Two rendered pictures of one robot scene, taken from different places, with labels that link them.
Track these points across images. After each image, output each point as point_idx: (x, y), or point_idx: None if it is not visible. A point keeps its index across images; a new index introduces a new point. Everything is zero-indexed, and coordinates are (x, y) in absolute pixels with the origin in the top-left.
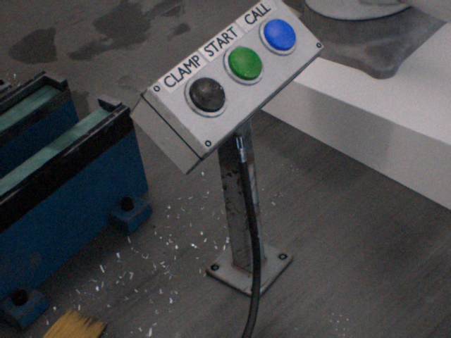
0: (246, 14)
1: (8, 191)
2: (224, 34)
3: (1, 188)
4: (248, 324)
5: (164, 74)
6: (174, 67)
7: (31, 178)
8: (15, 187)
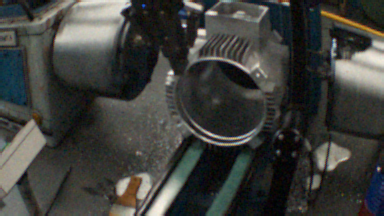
0: (0, 156)
1: (142, 206)
2: (8, 146)
3: (155, 215)
4: (44, 214)
5: (27, 125)
6: (24, 127)
7: (134, 213)
8: (140, 208)
